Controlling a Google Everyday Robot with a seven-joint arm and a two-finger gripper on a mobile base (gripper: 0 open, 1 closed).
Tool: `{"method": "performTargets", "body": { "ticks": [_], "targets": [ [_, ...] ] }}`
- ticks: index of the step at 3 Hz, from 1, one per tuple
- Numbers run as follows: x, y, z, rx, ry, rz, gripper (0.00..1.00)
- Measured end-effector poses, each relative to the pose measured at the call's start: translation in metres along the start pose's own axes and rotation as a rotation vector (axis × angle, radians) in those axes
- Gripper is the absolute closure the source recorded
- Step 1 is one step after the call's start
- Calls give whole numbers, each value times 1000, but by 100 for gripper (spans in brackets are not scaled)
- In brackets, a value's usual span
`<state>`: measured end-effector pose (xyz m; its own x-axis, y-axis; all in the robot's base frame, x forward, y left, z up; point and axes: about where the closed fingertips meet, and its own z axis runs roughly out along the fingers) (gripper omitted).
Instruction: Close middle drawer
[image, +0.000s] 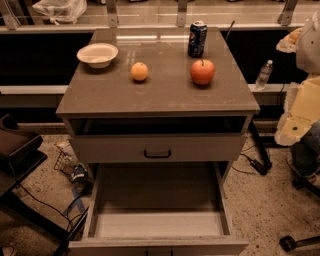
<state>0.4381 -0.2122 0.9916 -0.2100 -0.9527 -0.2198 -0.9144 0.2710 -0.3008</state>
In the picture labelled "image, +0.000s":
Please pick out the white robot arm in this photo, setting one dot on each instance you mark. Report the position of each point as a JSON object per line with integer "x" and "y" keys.
{"x": 301, "y": 106}

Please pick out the clear plastic water bottle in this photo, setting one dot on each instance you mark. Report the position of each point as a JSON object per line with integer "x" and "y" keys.
{"x": 264, "y": 75}

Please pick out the top drawer with black handle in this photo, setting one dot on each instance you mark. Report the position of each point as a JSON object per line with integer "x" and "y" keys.
{"x": 135, "y": 148}

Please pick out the wire basket with items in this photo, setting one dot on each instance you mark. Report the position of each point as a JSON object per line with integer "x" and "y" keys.
{"x": 68, "y": 164}

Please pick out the orange fruit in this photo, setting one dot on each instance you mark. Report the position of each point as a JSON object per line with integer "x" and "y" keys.
{"x": 139, "y": 71}

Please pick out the blue pepsi can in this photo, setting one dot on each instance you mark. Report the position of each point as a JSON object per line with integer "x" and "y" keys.
{"x": 197, "y": 39}

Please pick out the grey drawer cabinet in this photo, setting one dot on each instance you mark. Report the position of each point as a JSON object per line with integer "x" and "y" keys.
{"x": 110, "y": 102}

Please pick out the dark chair at left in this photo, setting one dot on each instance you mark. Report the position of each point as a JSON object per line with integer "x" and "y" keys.
{"x": 19, "y": 157}

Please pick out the black power adapter with cable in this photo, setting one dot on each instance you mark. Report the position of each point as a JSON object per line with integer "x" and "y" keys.
{"x": 256, "y": 165}

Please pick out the clear plastic bag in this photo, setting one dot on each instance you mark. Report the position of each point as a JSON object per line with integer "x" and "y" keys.
{"x": 61, "y": 11}

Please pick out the white paper bowl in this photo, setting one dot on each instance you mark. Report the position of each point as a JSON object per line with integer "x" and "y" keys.
{"x": 97, "y": 55}

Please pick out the red apple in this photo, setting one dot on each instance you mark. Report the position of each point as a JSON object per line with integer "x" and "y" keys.
{"x": 202, "y": 72}

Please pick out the black chair base leg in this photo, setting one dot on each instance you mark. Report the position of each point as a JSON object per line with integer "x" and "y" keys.
{"x": 300, "y": 183}

